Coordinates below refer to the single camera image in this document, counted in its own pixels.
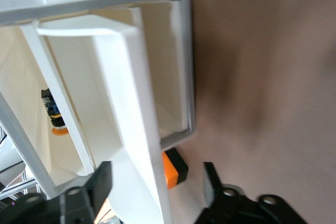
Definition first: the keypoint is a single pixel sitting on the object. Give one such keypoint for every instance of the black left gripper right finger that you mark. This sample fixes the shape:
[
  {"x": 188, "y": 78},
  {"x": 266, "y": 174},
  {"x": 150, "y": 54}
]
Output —
[{"x": 218, "y": 203}]

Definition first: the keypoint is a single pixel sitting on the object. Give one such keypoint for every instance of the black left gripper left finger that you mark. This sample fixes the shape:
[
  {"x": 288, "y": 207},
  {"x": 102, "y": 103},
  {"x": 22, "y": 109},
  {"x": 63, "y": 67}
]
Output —
[{"x": 99, "y": 182}]

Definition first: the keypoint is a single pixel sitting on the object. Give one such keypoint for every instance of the cream plastic drawer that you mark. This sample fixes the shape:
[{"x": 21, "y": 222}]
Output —
[{"x": 131, "y": 103}]

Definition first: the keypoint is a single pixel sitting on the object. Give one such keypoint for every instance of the red push button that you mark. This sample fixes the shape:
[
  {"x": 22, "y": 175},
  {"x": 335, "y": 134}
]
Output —
[{"x": 53, "y": 108}]

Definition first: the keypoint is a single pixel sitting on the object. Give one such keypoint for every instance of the white drawer cabinet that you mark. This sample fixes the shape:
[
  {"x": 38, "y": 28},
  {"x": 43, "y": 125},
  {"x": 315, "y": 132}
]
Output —
[{"x": 187, "y": 51}]

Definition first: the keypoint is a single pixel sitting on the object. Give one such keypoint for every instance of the brown table cover sheet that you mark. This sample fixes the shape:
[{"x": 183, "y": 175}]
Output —
[{"x": 262, "y": 51}]

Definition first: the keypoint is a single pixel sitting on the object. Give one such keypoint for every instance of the orange button enclosure box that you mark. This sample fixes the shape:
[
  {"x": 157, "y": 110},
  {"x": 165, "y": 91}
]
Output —
[{"x": 170, "y": 174}]

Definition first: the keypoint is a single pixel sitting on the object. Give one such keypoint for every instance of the aluminium frame profile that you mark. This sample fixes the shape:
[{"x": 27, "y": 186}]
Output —
[{"x": 18, "y": 187}]

